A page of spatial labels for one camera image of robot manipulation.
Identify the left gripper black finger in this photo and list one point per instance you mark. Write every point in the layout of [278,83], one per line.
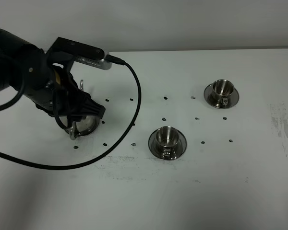
[87,106]

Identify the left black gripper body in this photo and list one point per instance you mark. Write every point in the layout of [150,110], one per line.
[61,96]

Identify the stainless steel teapot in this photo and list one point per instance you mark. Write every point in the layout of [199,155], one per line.
[67,113]

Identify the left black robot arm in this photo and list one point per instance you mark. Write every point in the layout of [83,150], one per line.
[46,75]

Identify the teapot steel saucer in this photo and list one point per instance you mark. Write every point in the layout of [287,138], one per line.
[86,126]

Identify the near stainless steel teacup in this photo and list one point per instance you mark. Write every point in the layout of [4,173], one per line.
[167,136]

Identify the stainless steel teacup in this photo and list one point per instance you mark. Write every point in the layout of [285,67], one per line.
[167,136]
[223,87]

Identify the far stainless steel teacup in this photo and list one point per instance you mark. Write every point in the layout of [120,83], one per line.
[223,87]

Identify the near steel saucer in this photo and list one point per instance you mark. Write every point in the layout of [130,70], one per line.
[167,154]

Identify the far steel saucer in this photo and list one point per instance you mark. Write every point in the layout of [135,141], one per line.
[231,102]

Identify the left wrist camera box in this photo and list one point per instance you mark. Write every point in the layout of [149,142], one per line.
[65,52]

